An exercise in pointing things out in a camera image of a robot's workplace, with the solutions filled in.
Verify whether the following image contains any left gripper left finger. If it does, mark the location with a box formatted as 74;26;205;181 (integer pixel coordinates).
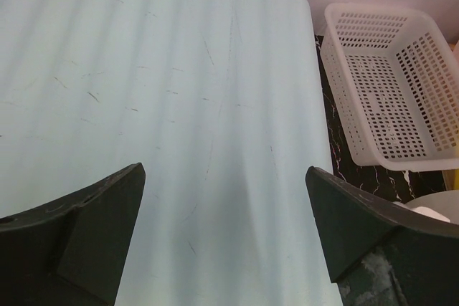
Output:
1;163;146;305

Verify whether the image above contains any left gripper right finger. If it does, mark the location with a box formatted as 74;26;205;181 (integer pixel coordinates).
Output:
306;166;458;305

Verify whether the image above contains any white round drum box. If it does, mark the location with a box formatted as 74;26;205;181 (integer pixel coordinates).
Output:
404;190;458;224

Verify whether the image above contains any light blue hard-shell suitcase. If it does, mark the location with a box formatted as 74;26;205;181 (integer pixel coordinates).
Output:
1;0;341;305

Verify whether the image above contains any white perforated plastic basket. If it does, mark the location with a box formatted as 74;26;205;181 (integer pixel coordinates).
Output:
321;3;458;172

